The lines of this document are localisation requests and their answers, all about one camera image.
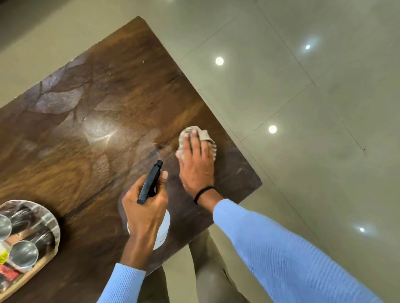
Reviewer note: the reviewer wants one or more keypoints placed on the black wristband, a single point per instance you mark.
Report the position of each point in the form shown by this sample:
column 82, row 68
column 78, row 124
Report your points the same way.
column 203, row 190

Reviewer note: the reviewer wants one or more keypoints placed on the person's left forearm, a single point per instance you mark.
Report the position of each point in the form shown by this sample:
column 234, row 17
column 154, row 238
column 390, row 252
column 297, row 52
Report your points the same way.
column 129, row 274

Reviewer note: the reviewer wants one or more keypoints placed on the steel cup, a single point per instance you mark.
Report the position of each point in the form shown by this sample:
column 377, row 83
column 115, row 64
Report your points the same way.
column 22, row 218
column 25, row 252
column 3, row 227

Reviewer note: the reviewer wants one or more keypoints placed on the beige cleaning cloth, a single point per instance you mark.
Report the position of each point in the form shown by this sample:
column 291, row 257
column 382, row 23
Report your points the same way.
column 204, row 134

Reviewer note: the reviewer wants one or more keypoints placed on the person's right hand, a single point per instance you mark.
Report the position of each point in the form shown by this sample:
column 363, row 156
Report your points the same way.
column 197, row 171

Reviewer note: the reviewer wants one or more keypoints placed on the person's right middle finger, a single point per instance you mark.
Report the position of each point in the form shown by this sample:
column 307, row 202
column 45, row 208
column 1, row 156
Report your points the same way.
column 195, row 142

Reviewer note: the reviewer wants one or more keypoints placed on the person's left leg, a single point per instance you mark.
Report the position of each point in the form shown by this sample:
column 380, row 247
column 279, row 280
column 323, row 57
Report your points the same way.
column 154, row 287

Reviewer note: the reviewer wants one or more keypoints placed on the white spray bottle black nozzle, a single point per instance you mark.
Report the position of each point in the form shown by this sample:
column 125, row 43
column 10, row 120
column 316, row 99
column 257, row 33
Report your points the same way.
column 149, row 184

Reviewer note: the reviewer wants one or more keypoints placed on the person's leg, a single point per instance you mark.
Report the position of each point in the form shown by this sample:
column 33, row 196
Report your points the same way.
column 154, row 287
column 212, row 274

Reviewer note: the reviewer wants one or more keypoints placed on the person's left hand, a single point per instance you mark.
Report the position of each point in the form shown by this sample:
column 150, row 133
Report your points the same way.
column 145, row 218

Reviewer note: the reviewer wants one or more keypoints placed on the person's right leg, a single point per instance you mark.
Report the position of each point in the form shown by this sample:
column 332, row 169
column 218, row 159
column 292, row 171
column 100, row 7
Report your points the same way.
column 212, row 274

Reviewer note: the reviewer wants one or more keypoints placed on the yellow label packet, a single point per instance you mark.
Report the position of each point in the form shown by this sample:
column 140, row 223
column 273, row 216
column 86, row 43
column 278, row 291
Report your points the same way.
column 3, row 256

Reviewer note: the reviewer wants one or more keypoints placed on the red packet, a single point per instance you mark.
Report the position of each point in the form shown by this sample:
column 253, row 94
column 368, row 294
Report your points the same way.
column 8, row 272

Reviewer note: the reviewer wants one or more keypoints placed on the person's right little finger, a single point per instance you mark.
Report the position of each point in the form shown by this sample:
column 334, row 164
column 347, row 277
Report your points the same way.
column 212, row 155

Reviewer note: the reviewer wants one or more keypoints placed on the person's left thumb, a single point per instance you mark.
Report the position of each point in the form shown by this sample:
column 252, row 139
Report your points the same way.
column 163, row 184

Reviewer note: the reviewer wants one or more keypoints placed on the person's right thumb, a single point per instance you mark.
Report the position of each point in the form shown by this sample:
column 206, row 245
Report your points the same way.
column 179, row 157

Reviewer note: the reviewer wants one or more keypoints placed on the person's right forearm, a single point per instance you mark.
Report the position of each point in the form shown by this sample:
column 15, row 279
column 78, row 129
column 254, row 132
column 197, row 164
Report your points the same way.
column 281, row 259

